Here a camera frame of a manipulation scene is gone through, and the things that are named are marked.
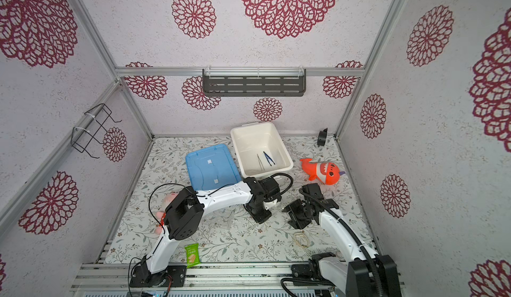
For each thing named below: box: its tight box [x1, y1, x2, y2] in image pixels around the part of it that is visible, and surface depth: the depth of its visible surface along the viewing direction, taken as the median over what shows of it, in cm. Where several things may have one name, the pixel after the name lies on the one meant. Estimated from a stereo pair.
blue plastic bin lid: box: [185, 143, 242, 192], surface depth 108 cm
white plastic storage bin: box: [230, 121, 295, 180], surface depth 108 cm
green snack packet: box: [184, 243, 201, 269], surface depth 79 cm
